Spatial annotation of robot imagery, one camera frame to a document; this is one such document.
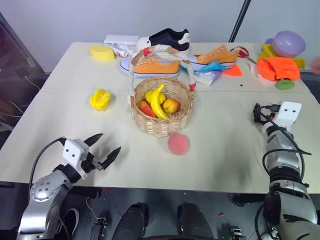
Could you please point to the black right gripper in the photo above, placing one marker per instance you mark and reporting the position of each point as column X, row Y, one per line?
column 257, row 113

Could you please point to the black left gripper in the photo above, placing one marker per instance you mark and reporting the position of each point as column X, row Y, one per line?
column 90, row 162

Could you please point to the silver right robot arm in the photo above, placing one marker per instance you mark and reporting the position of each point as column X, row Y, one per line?
column 285, row 160

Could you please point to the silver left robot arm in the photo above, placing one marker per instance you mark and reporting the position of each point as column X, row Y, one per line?
column 41, row 191

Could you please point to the white crumpled paper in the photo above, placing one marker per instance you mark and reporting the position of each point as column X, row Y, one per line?
column 262, row 80

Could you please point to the green round toy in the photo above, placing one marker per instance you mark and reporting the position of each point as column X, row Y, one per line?
column 285, row 85

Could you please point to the orange paper triangle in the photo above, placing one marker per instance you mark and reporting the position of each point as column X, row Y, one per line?
column 233, row 71

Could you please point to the orange cloth bag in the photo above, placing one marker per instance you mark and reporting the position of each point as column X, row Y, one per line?
column 277, row 68

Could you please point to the red orange toy mango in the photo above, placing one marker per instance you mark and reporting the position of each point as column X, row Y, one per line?
column 146, row 109

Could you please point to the clear plastic bag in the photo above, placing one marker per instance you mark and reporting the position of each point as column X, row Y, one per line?
column 207, row 78

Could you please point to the yellow plastic block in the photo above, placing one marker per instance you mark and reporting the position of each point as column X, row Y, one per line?
column 266, row 52

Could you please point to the blue cloth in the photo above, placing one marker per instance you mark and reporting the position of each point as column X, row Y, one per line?
column 212, row 67

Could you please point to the yellow toy lemon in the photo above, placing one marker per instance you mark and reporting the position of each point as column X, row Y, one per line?
column 149, row 96

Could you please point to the yellow toy banana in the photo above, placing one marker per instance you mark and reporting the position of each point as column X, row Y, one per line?
column 157, row 105

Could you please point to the orange sneaker white sole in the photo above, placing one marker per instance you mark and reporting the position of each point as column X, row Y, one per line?
column 215, row 57
column 157, row 67

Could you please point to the small purple cup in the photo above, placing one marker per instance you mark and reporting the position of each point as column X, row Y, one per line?
column 268, row 41

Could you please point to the purple plastic bowl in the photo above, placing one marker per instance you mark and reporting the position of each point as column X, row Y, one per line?
column 288, row 44

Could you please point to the pink toy peach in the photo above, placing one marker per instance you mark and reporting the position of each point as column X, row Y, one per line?
column 178, row 144

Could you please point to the pink blurred object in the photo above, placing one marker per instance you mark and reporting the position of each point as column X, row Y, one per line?
column 315, row 64

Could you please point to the dark rounded shape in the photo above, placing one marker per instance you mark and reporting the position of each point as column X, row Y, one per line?
column 132, row 220
column 193, row 220

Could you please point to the red yellow toy apple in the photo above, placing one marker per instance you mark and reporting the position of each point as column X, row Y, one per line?
column 172, row 105

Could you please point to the black tripod leg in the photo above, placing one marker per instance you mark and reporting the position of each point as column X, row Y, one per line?
column 237, row 23

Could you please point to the yellow sponge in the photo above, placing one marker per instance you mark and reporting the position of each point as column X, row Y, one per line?
column 102, row 53

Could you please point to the white flat box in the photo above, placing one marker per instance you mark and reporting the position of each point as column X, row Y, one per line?
column 121, row 40

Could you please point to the black and white sneaker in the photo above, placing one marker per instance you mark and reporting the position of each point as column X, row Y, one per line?
column 172, row 37

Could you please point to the black angled panel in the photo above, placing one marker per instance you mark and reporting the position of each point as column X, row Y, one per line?
column 17, row 57

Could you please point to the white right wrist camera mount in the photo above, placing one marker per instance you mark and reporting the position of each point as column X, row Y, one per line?
column 287, row 113

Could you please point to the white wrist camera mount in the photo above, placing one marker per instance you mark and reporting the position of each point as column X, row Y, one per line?
column 73, row 152
column 287, row 113

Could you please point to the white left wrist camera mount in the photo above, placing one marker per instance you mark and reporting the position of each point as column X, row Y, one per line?
column 73, row 152

